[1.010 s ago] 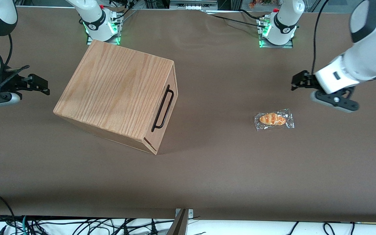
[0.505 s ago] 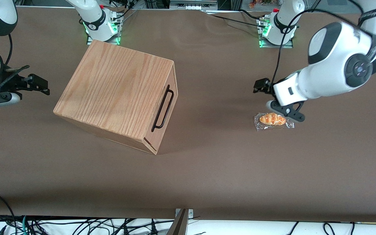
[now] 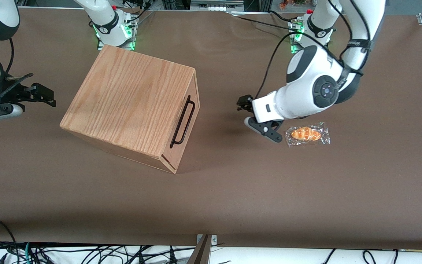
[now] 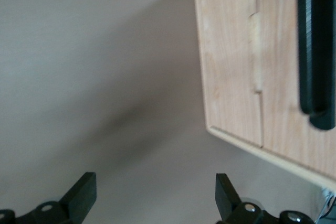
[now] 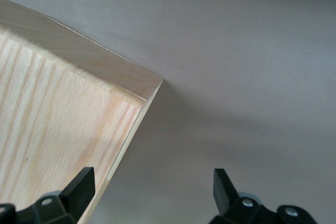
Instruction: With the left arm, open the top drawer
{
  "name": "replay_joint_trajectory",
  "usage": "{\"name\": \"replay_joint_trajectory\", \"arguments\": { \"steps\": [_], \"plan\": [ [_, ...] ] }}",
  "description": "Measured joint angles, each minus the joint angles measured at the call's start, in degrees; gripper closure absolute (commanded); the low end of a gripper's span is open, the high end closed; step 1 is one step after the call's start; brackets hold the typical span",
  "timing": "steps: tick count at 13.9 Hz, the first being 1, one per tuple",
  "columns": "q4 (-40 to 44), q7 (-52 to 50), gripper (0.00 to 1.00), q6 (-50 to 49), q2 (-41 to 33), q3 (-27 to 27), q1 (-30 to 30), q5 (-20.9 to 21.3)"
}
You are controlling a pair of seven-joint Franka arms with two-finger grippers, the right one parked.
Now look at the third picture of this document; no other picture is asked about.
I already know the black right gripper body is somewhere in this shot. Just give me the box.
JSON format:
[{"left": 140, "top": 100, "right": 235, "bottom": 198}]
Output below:
[{"left": 0, "top": 81, "right": 33, "bottom": 107}]

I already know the wooden drawer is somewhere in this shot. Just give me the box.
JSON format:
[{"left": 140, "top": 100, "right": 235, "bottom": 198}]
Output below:
[{"left": 163, "top": 70, "right": 200, "bottom": 173}]

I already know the black metal drawer handle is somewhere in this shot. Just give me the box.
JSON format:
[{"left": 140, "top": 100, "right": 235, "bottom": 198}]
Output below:
[{"left": 170, "top": 95, "right": 196, "bottom": 149}]

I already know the light wooden drawer cabinet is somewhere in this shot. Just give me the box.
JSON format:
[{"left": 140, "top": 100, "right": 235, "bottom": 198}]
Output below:
[{"left": 60, "top": 45, "right": 200, "bottom": 174}]

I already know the plastic wrapped bread roll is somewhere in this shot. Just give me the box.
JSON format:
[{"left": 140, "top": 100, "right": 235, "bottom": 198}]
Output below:
[{"left": 285, "top": 122, "right": 331, "bottom": 148}]

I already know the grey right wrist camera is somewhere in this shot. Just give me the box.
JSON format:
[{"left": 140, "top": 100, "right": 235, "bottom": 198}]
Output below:
[{"left": 0, "top": 103, "right": 25, "bottom": 124}]

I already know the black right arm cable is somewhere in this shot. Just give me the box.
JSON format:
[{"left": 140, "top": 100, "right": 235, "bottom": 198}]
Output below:
[{"left": 6, "top": 38, "right": 15, "bottom": 74}]

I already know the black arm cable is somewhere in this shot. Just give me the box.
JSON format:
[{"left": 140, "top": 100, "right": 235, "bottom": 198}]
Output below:
[
  {"left": 254, "top": 32, "right": 347, "bottom": 101},
  {"left": 6, "top": 38, "right": 15, "bottom": 74}
]

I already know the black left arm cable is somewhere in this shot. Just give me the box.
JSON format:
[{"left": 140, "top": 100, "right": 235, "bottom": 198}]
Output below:
[{"left": 254, "top": 32, "right": 347, "bottom": 101}]

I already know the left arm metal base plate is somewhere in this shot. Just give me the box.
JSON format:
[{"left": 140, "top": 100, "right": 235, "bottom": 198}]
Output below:
[{"left": 290, "top": 42, "right": 330, "bottom": 55}]

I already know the black cable on table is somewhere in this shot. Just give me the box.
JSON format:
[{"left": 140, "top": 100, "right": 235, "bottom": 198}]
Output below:
[{"left": 229, "top": 10, "right": 300, "bottom": 33}]

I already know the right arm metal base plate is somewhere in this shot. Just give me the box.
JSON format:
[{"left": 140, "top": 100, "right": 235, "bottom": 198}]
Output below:
[{"left": 97, "top": 40, "right": 137, "bottom": 51}]

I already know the grey metal frame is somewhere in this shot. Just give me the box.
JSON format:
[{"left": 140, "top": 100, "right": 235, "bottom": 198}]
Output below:
[{"left": 190, "top": 0, "right": 245, "bottom": 12}]

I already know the tangled black cable bundle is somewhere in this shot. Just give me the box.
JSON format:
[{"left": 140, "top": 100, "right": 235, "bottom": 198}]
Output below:
[{"left": 0, "top": 240, "right": 197, "bottom": 264}]

